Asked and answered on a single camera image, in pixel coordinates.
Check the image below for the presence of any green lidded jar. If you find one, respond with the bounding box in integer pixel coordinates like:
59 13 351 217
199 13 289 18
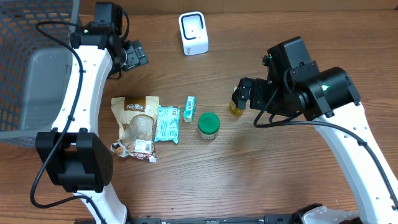
198 113 220 140

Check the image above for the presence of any brown snack packet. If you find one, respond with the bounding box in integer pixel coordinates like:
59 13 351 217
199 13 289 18
110 96 159 163

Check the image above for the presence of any teal snack bar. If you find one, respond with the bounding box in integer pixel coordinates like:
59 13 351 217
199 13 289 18
154 106 180 144

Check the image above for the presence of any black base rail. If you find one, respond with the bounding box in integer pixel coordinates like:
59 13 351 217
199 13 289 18
127 214 293 224

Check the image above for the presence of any yellow liquid bottle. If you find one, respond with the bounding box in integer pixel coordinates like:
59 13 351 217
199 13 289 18
229 100 244 116

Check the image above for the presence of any teal Kleenex tissue pack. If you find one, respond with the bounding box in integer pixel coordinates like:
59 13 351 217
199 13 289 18
183 96 196 123

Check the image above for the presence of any white barcode scanner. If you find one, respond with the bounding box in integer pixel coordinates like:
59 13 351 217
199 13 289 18
178 11 209 56

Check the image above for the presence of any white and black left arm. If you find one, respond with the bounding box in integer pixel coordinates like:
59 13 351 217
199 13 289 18
35 2 148 223

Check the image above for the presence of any dark grey mesh basket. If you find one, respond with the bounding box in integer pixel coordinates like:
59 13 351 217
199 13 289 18
1 0 80 147

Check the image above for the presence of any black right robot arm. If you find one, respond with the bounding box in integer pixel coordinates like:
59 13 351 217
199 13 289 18
231 37 397 223

